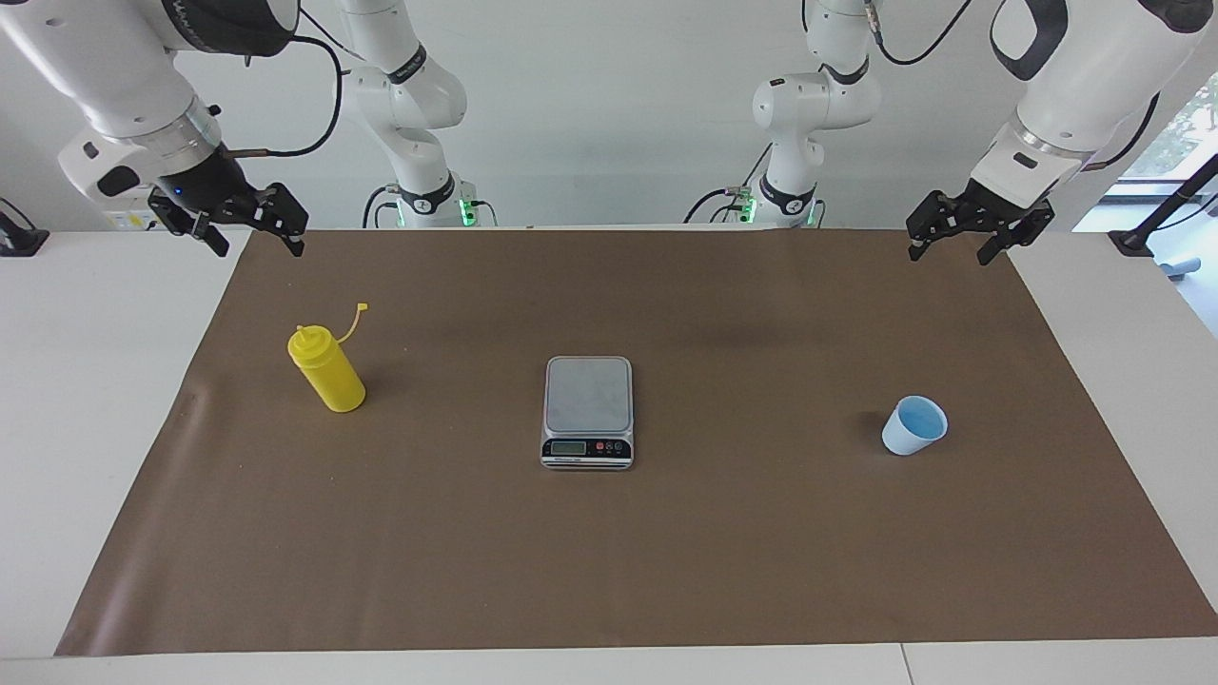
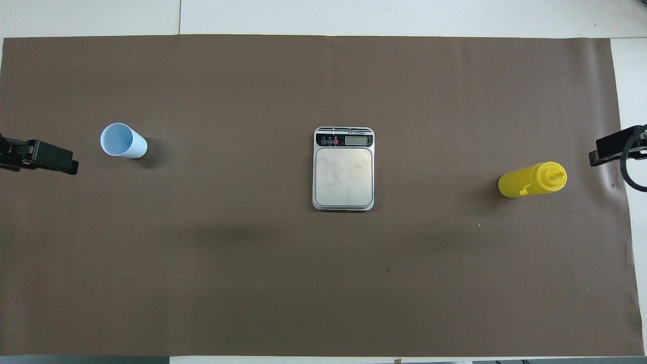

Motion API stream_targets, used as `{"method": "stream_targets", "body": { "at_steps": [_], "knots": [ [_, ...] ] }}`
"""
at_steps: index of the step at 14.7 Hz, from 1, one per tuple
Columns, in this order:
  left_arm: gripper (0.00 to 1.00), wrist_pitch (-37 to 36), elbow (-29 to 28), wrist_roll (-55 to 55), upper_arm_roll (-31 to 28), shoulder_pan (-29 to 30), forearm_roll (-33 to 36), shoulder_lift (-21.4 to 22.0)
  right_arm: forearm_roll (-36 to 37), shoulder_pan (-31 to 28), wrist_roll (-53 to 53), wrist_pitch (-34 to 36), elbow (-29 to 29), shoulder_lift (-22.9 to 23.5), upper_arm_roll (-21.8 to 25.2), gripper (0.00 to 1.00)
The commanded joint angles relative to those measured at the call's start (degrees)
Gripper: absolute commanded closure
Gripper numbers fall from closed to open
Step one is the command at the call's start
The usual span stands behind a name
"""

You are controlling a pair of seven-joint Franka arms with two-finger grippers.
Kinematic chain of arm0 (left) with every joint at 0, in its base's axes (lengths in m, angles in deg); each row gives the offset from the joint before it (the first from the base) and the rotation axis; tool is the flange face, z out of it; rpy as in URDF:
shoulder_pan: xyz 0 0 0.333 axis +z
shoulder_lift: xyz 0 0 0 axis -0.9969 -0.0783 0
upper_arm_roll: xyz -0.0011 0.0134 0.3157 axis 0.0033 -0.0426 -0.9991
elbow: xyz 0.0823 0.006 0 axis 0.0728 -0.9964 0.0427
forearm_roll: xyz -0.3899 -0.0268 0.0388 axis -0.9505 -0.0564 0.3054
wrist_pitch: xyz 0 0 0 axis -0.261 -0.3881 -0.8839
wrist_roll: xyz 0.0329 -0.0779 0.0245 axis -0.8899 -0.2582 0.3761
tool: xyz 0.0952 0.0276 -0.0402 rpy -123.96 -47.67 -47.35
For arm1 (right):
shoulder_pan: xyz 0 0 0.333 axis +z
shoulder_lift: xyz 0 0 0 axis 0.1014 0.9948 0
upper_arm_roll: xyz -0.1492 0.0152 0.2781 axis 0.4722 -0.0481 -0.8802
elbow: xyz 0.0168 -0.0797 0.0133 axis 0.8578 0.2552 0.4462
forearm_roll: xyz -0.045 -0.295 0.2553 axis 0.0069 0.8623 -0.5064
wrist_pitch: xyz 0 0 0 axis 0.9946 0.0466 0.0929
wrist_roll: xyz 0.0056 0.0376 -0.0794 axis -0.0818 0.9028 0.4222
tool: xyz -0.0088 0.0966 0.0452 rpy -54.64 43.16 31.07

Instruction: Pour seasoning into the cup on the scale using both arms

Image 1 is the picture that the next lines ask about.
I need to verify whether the white box with yellow label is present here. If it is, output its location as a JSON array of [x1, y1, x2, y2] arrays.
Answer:
[[103, 207, 163, 235]]

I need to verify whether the black base cable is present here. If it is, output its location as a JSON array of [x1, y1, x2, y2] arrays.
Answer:
[[361, 185, 403, 230], [684, 143, 774, 225]]

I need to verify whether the black left base cable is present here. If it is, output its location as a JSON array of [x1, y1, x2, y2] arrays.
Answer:
[[684, 143, 774, 225]]

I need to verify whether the silver digital kitchen scale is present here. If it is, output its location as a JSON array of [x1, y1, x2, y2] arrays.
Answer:
[[540, 356, 636, 472]]

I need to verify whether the light blue cup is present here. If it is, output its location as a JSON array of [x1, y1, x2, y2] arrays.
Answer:
[[881, 395, 950, 457]]

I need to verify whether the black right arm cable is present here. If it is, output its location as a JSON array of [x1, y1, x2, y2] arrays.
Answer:
[[224, 8, 345, 159]]

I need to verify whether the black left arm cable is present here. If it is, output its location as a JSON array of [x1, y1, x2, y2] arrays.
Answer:
[[861, 0, 1164, 174]]

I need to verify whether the black clamp stand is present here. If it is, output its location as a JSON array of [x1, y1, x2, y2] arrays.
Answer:
[[1109, 152, 1218, 258]]

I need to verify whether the brown paper mat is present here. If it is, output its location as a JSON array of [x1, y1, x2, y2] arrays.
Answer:
[[55, 228, 1218, 657]]

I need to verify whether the yellow squeeze bottle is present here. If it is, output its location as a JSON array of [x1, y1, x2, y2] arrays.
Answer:
[[287, 303, 370, 414]]

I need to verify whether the black right base cable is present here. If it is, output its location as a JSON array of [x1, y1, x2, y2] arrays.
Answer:
[[361, 185, 403, 230]]

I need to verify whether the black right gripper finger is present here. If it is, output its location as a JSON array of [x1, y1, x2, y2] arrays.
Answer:
[[147, 187, 230, 259], [248, 182, 309, 259]]

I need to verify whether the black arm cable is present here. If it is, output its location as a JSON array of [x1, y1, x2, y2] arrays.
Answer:
[[224, 8, 345, 159], [861, 0, 1164, 174]]

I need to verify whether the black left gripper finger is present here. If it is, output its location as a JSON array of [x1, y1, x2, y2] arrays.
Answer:
[[906, 192, 972, 264], [978, 201, 1056, 266]]

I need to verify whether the black table mount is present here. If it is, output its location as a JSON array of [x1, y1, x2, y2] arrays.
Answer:
[[0, 198, 50, 258]]

